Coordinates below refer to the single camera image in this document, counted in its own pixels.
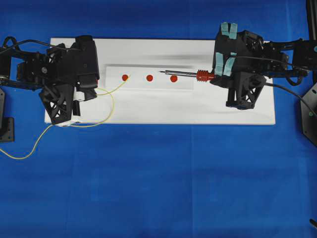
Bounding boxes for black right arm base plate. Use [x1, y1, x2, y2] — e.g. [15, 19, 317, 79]
[301, 84, 317, 146]

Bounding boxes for black soldering iron cord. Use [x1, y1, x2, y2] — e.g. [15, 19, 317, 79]
[266, 81, 317, 122]

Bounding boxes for red dot mark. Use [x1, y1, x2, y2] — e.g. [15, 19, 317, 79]
[122, 74, 129, 81]
[146, 75, 153, 82]
[170, 75, 178, 83]

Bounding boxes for red handled soldering iron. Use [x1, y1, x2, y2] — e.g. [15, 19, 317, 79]
[159, 70, 215, 82]

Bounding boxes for red dot mark near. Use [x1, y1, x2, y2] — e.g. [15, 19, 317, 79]
[170, 75, 178, 83]

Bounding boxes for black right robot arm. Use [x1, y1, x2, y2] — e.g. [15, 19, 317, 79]
[211, 30, 317, 110]

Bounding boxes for red dot mark far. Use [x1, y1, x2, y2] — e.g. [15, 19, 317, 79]
[122, 74, 129, 81]

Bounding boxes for black frame post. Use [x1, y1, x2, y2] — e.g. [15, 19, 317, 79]
[306, 0, 317, 84]

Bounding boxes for white work board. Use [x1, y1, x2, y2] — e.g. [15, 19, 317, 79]
[44, 37, 276, 126]

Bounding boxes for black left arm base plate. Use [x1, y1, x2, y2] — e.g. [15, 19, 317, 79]
[0, 89, 15, 143]

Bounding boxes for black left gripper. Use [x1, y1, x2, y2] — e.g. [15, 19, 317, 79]
[25, 42, 98, 125]

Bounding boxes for black left camera cable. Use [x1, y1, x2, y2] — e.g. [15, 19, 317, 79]
[0, 36, 82, 53]

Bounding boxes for black camera cable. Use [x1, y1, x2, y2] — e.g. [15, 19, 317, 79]
[0, 36, 82, 53]
[232, 56, 310, 72]

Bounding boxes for red dot mark middle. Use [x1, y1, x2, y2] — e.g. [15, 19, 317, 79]
[146, 75, 153, 82]

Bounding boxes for yellow solder wire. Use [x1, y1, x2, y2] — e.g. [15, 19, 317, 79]
[0, 76, 131, 160]

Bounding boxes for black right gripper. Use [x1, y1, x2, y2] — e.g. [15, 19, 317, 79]
[211, 30, 266, 109]

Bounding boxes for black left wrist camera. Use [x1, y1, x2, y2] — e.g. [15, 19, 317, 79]
[75, 35, 100, 83]

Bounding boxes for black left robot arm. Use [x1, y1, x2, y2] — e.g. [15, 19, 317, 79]
[0, 35, 100, 125]

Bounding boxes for blue table cloth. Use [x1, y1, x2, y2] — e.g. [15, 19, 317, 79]
[0, 0, 317, 238]

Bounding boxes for black right camera cable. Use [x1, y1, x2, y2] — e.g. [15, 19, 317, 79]
[232, 56, 310, 72]

